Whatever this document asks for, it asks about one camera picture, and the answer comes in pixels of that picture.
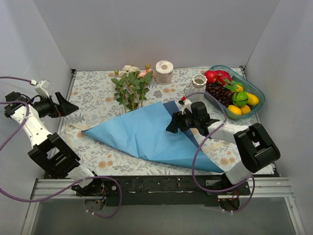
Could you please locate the beige ribbon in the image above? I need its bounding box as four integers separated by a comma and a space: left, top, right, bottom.
64, 123, 92, 159

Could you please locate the blue wrapping paper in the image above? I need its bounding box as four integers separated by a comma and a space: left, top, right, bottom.
83, 101, 223, 173

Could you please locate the white rose flower stem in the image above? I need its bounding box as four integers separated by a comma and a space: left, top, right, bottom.
111, 65, 140, 113

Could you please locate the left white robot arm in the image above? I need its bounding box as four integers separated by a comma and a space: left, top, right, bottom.
4, 92, 104, 196

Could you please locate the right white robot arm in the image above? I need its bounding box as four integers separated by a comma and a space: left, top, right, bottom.
166, 99, 280, 195

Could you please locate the white ribbed ceramic vase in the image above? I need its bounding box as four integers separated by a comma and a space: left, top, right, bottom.
187, 74, 207, 103

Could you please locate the purple grape bunch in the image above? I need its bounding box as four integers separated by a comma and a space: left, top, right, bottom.
206, 84, 233, 107

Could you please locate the yellow lemon front left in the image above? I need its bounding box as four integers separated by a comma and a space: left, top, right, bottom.
228, 105, 242, 116

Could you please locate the yellow lemon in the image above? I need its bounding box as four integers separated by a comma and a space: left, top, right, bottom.
240, 105, 251, 115
228, 105, 242, 116
246, 93, 259, 106

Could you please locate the teal plastic fruit container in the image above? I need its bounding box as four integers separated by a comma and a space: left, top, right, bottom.
204, 65, 265, 120

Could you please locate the red apple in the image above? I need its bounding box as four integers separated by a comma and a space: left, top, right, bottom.
204, 70, 218, 84

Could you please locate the green round fruit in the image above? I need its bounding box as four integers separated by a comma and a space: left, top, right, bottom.
232, 92, 248, 107

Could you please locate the yellow lemon front right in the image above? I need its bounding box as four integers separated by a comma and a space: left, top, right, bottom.
240, 105, 251, 115

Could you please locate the pink dragon fruit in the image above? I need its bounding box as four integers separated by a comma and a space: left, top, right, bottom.
215, 70, 232, 86

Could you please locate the yellow fruit under leaves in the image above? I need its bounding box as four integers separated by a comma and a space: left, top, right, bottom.
232, 84, 244, 93

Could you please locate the pink bud flower stem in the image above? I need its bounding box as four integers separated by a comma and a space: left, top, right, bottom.
121, 71, 140, 108

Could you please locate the pink rose flower stem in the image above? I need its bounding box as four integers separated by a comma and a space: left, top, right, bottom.
114, 85, 138, 113

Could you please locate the peach rose flower stem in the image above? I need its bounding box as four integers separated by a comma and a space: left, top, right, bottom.
137, 64, 154, 107

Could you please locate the toilet paper roll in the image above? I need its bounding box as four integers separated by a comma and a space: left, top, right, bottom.
156, 60, 174, 85

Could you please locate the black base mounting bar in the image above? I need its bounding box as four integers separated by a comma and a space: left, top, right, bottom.
72, 175, 250, 207

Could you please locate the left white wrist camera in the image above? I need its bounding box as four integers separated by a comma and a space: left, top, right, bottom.
35, 80, 50, 98

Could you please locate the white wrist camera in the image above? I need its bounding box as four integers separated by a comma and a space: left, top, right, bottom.
179, 96, 192, 115
35, 80, 50, 98

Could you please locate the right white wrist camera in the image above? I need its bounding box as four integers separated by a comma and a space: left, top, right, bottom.
179, 96, 192, 115

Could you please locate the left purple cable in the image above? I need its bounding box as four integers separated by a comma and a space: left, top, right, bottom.
0, 76, 122, 218

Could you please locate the purple cable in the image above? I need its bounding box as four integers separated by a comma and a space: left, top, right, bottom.
0, 76, 122, 218
178, 92, 255, 213

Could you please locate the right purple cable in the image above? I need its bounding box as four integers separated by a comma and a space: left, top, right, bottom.
178, 92, 255, 213

